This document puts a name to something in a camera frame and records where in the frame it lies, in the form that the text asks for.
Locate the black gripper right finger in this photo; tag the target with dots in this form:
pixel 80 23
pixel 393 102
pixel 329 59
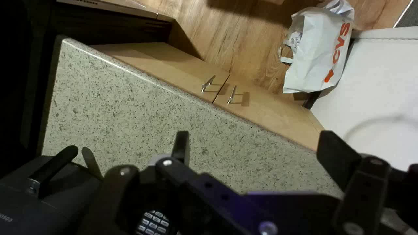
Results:
pixel 363 196

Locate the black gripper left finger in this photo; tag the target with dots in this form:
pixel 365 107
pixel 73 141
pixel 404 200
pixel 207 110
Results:
pixel 118 204

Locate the wooden base cabinet door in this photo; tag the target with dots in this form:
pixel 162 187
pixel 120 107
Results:
pixel 165 66
pixel 278 113

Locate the dark grey air fryer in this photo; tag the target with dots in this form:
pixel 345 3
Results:
pixel 43 204

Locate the white box appliance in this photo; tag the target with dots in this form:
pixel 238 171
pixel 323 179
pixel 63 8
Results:
pixel 379 87

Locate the white CVS plastic bag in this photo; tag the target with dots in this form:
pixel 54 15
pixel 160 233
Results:
pixel 314 47

